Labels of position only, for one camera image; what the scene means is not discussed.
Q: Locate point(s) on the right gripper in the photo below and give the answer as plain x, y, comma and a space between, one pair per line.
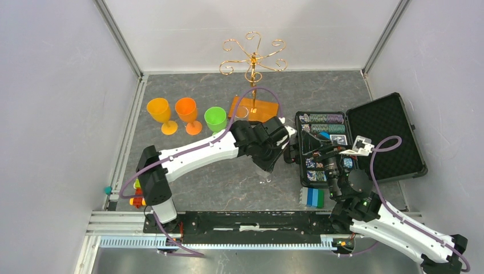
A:
311, 143

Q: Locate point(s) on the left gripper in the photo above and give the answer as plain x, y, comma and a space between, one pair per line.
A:
268, 166

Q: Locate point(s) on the clear glass back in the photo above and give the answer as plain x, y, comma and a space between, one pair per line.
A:
264, 176

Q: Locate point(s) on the green wine glass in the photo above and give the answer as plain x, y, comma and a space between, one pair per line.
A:
216, 119

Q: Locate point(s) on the orange wine glass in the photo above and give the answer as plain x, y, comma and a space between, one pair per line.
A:
186, 109

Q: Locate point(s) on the yellow wine glass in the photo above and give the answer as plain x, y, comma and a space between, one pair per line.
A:
159, 109

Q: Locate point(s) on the clear flute glass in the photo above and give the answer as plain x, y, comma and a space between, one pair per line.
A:
241, 113

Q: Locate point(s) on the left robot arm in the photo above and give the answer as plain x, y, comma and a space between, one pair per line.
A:
156, 169

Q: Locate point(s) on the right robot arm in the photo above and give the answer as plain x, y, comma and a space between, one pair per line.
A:
362, 209

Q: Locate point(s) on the blue round chip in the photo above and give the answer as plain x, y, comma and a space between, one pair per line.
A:
323, 135

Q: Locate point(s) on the blue playing card deck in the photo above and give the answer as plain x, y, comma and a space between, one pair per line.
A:
339, 139

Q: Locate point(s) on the blue green brick stack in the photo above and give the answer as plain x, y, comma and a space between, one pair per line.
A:
312, 197

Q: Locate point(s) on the black poker chip case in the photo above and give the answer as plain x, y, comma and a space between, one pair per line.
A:
375, 120

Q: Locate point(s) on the toy brick car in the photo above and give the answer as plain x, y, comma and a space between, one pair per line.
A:
138, 201

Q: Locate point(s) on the teal small object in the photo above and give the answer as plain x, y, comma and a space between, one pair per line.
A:
108, 190

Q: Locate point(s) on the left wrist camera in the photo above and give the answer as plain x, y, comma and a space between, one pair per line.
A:
290, 132

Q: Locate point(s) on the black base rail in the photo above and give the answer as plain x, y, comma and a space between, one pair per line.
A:
255, 227

